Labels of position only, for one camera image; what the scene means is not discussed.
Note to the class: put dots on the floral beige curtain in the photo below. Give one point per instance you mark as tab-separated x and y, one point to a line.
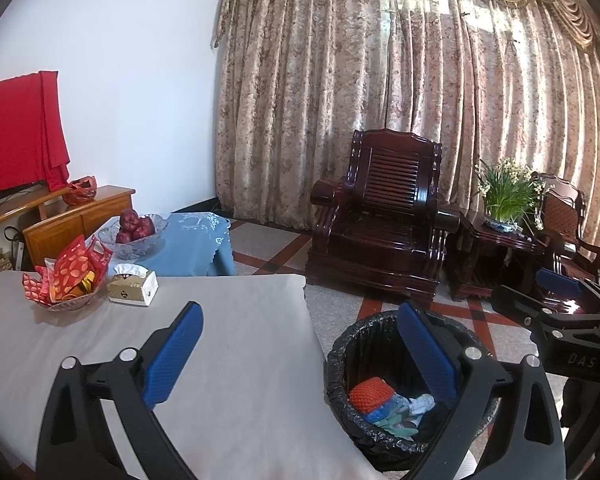
305	110

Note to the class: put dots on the white tissue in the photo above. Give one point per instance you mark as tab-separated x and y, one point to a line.
422	402

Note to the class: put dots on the green flowering plant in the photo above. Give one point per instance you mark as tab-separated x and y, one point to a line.
507	190

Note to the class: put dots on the tissue box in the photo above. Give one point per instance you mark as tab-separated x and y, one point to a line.
130	290

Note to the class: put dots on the glass fruit bowl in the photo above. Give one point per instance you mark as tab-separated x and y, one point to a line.
140	247

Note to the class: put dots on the glass snack bowl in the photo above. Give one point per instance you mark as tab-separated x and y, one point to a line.
75	302

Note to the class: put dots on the black television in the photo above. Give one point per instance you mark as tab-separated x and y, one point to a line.
0	199

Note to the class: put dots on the dark wooden side table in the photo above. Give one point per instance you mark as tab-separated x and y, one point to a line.
489	260

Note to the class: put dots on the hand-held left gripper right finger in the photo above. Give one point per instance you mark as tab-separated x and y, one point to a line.
427	355

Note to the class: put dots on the red apple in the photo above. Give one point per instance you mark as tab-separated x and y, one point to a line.
123	237
144	230
129	218

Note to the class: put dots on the wooden television cabinet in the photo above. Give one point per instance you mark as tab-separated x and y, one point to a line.
70	220

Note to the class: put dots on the green rubber glove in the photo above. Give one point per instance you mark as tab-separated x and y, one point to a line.
392	419
407	431

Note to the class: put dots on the blue plastic cover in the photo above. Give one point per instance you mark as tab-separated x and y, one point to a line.
382	410

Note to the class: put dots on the waste bin with black liner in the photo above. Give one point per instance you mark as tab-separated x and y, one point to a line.
345	360

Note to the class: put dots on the blue and white plant pot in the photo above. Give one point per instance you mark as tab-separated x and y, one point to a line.
499	224

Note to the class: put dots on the cushioned dark wooden armchair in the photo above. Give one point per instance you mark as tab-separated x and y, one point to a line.
564	215

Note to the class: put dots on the orange foam net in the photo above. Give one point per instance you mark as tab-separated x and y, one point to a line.
372	394

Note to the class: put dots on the red basket ornament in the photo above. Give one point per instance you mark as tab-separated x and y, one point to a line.
80	191

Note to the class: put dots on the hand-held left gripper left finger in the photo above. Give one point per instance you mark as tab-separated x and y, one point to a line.
175	355

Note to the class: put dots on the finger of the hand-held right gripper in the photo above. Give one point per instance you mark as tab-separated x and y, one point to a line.
559	282
514	305

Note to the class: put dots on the red cloth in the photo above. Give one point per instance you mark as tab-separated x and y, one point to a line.
15	130

